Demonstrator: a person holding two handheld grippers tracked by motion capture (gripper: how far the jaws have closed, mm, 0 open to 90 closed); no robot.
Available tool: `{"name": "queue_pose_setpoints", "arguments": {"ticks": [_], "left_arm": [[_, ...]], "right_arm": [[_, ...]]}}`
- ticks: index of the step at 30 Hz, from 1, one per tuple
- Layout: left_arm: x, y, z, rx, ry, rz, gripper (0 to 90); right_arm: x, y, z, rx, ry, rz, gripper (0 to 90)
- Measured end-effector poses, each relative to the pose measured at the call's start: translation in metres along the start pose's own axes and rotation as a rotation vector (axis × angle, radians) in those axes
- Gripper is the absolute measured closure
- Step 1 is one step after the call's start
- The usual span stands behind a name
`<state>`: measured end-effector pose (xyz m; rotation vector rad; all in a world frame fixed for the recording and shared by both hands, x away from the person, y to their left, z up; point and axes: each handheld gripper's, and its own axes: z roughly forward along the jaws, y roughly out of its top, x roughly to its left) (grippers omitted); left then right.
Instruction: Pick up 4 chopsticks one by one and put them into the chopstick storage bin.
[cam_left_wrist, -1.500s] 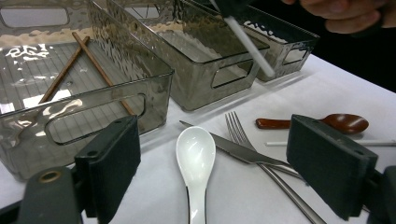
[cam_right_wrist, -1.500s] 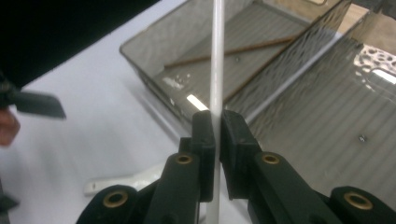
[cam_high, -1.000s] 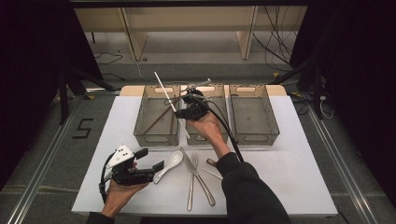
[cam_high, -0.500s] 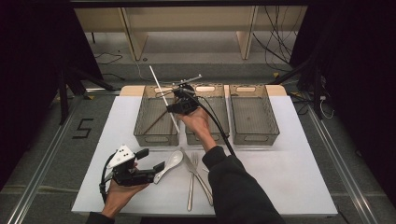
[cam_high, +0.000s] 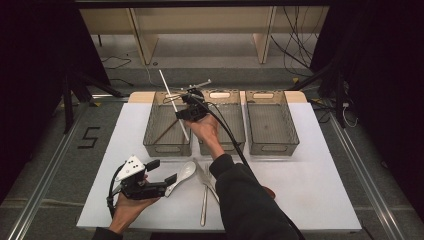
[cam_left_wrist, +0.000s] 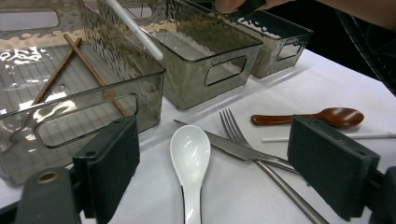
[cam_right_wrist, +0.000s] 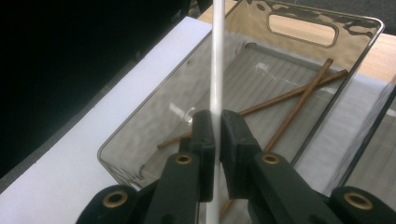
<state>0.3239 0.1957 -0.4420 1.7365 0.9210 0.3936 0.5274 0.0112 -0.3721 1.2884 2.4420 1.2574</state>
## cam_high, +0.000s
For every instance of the white chopstick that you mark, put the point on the white chopstick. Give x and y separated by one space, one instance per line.
168 90

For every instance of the black overhead beam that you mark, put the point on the black overhead beam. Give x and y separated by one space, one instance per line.
200 3

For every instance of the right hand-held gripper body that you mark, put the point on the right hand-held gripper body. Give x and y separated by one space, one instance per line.
193 108

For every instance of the smoky clear plastic bin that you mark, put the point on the smoky clear plastic bin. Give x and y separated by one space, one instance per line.
160 146
233 113
271 126

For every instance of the white table sheet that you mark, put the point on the white table sheet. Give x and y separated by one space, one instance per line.
316 186

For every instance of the person's right hand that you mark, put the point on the person's right hand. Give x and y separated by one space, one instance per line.
208 133

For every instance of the black metal stand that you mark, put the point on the black metal stand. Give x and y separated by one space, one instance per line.
68 106
339 100

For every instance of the person's left hand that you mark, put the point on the person's left hand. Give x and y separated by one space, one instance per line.
128 208

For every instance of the light wooden desk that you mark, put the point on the light wooden desk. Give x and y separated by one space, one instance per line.
200 20

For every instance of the brown wooden spoon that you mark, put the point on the brown wooden spoon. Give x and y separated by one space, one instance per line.
270 192

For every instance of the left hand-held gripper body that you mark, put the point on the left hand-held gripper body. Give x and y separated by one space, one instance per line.
140 190

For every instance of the metal fork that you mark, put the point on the metal fork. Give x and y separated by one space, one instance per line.
204 206

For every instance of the black curtain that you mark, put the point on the black curtain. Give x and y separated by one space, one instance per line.
383 100
33 83

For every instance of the metal floor rail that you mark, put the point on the metal floor rail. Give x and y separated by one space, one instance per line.
43 186
366 176

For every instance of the white ceramic spoon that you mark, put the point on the white ceramic spoon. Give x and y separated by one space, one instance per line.
186 171

